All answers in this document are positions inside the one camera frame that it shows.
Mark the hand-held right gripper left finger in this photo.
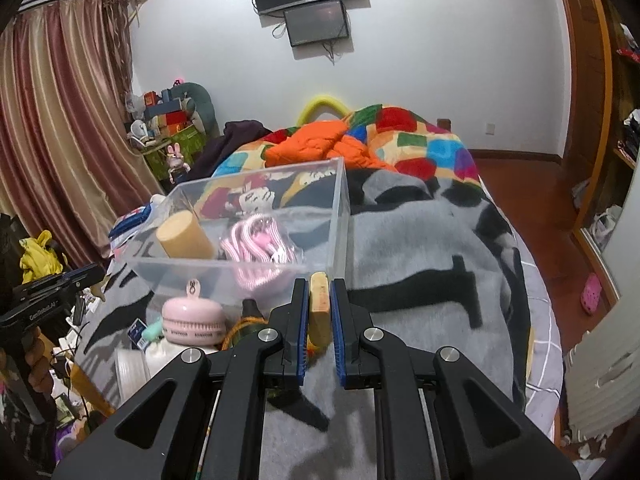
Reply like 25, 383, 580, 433
52, 279, 308, 480

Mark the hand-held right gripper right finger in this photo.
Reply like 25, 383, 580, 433
330, 279, 581, 480

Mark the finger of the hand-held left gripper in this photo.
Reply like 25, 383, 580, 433
15, 262, 106, 306

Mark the dark green bottle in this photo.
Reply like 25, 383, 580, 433
241, 299, 273, 341

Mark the orange braided cord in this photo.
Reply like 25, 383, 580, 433
220, 317, 266, 353

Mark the pink cable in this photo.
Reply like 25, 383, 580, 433
219, 212, 301, 301

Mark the tan cylinder container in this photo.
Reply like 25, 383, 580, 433
156, 211, 217, 261

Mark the pink round ribbed case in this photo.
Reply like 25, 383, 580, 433
161, 280, 227, 348

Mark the white round jar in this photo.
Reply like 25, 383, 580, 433
116, 347, 151, 403

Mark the clear plastic storage box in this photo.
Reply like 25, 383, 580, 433
109, 156, 355, 313

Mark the person's left hand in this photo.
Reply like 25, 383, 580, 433
21, 327, 57, 396

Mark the yellow cloth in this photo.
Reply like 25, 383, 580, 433
20, 230, 67, 283

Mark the blue flat packet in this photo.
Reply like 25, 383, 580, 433
109, 207, 151, 241

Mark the dark blue packet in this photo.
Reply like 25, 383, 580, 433
127, 319, 151, 350

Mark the grey blanket with black pattern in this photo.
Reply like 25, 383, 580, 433
75, 167, 531, 480

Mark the white cloth pouch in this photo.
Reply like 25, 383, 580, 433
144, 340, 186, 383

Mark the cartoon printed pillow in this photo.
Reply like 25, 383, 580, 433
200, 167, 346, 221

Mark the pink bunny toy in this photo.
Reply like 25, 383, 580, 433
167, 144, 191, 184

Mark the small white desk fan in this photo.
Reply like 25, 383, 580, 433
127, 120, 149, 150

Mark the striped pink curtain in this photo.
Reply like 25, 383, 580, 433
0, 0, 166, 266

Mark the orange puffy jacket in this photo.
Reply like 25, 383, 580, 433
264, 120, 396, 171

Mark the colourful patchwork quilt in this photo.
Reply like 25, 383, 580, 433
197, 105, 481, 216

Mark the white grid bedsheet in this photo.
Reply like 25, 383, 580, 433
510, 245, 563, 441

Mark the dark purple clothing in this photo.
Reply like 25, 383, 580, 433
192, 120, 273, 176

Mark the grey-green plush cushion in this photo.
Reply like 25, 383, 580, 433
167, 81, 221, 141

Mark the pink clog shoe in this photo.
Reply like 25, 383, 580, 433
580, 273, 602, 315

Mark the white plastic bag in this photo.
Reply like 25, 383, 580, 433
591, 205, 624, 252

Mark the wooden wardrobe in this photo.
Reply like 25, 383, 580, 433
552, 0, 640, 311

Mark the yellow foam ring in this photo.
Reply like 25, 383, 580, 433
297, 94, 353, 126

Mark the small black wall monitor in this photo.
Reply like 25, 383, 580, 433
283, 0, 351, 48

